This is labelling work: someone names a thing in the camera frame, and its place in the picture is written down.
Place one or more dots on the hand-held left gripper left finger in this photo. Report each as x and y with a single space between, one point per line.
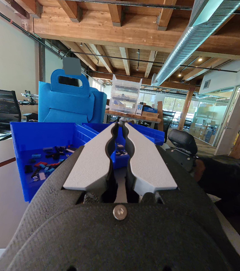
88 167

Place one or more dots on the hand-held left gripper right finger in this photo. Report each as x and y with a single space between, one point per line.
151 167

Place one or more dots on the blue plastic bin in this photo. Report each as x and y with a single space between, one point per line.
149 133
48 135

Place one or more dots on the grey toy brick plate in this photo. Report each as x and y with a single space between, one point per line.
122 122

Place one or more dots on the person's right forearm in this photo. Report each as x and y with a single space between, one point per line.
227 180

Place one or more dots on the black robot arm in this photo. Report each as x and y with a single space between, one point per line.
30 97

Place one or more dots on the grey desk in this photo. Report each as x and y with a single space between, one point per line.
1 190

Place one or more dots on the person's right hand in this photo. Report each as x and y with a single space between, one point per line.
199 169

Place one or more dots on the flat brown cardboard box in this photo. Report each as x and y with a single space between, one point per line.
151 115

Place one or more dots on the large pile of toy bricks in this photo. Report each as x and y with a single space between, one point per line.
41 163

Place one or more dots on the blue cardboard box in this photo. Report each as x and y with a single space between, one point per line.
149 109

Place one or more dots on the small printed card box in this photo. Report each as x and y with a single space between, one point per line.
139 109

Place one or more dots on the wooden table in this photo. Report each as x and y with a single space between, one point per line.
122 114

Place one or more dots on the blue felt bag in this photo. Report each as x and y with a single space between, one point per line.
69 105

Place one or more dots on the stack of clear plastic bins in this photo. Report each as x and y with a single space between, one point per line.
125 95

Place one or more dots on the black mesh office chair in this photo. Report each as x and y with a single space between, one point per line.
3 105

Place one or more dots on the wooden post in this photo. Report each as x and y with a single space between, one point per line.
185 110

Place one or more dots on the silver ventilation duct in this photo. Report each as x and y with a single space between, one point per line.
185 42

